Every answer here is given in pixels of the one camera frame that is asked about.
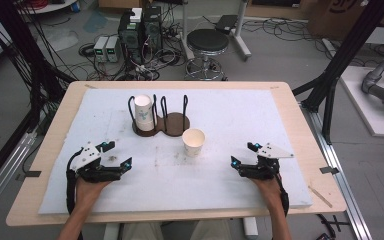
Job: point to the black computer tower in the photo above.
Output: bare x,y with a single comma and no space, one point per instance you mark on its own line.
130,36
152,26

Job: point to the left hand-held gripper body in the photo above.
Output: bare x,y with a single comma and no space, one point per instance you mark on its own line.
88,156

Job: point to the brown cardboard box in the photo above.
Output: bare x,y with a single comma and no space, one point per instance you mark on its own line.
333,16

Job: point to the white printed paper cup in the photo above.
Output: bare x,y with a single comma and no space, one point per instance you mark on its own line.
193,138
143,113

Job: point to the white round table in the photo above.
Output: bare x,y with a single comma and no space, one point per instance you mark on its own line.
51,7

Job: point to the black round stool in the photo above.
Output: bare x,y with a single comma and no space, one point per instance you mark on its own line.
207,40

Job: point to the white floor board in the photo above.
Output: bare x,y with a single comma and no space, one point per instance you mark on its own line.
370,113

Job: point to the black metal frame post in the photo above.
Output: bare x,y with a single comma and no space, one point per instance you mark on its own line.
346,50
23,43

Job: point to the white metal stand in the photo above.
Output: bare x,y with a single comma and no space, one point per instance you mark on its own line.
241,40

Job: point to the white foam mat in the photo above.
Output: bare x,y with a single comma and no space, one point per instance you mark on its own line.
213,180

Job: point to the thin wooden stick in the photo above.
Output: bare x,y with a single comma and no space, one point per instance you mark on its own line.
320,196

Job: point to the person's right hand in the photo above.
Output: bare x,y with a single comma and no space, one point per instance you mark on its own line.
270,193

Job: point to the small white box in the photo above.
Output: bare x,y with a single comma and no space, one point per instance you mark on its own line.
136,15

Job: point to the person's left hand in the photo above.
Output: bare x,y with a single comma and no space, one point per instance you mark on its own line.
86,195

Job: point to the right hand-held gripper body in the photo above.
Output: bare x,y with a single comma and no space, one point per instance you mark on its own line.
265,170

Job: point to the blue tape roll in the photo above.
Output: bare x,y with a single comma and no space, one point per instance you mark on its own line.
75,6

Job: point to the black tape piece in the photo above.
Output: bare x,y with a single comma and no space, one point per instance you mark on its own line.
31,173
329,170

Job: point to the aluminium rail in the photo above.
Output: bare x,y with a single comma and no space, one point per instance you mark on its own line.
340,180
6,170

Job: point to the grey bench power supply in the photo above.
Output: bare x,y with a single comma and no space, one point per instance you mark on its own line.
100,48
113,48

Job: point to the flat black device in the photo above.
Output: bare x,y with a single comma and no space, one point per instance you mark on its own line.
226,23

